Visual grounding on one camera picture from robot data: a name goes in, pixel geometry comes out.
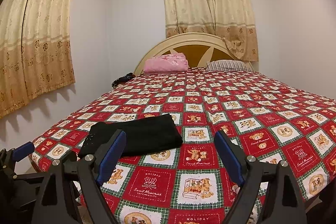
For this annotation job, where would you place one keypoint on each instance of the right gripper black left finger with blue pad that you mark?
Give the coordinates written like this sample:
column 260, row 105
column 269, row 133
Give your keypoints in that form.
column 94, row 170

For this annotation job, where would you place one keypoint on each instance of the pink folded blanket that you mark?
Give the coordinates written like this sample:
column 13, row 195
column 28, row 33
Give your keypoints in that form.
column 169, row 63

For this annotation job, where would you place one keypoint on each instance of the beige curtain left wall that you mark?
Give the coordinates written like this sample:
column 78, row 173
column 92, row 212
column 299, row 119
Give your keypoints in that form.
column 35, row 50

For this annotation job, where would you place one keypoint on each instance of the beige curtain behind headboard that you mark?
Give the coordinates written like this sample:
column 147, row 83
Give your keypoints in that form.
column 231, row 20

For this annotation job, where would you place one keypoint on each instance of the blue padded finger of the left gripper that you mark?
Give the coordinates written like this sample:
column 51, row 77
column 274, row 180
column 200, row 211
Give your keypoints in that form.
column 23, row 151

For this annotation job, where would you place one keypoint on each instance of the red patchwork teddy bedspread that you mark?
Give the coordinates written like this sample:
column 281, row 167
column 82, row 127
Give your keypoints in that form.
column 267, row 118

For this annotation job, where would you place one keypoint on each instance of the black pants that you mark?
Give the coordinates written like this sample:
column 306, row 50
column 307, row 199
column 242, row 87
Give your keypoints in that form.
column 143, row 136

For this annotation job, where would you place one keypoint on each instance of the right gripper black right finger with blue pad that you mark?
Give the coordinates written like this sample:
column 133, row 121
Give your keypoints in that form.
column 283, row 202

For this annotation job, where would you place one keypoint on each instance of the dark item beside bed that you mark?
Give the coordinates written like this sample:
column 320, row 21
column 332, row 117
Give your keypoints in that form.
column 122, row 80

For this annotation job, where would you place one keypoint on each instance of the cream arched wooden headboard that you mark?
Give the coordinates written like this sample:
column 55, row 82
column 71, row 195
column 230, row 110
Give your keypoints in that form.
column 198, row 48

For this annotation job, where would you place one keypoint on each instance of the striped pillow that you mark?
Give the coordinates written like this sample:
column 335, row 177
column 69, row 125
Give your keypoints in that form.
column 228, row 66

